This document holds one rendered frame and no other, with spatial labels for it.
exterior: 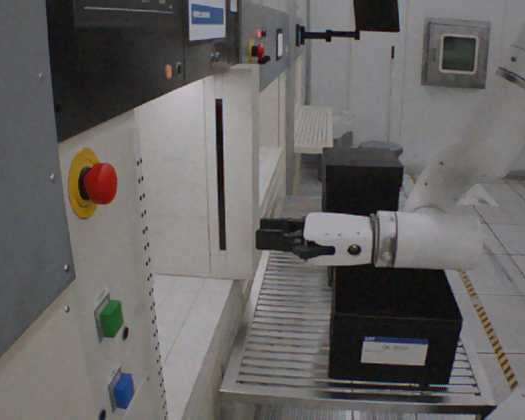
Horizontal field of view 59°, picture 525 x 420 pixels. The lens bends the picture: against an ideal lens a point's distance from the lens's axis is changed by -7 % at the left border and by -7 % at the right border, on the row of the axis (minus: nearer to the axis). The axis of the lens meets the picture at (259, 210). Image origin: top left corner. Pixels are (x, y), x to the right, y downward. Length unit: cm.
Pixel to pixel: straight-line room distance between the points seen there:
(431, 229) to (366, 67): 456
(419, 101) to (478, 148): 465
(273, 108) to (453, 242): 197
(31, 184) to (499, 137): 56
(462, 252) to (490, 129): 18
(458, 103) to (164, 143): 448
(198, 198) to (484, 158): 74
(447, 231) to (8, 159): 58
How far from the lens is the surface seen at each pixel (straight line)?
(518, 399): 120
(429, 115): 539
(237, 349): 122
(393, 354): 110
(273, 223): 77
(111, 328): 54
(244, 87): 114
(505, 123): 70
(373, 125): 533
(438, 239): 73
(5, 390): 40
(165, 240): 129
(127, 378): 60
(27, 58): 38
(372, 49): 524
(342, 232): 72
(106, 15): 52
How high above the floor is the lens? 149
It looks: 21 degrees down
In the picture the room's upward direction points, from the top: straight up
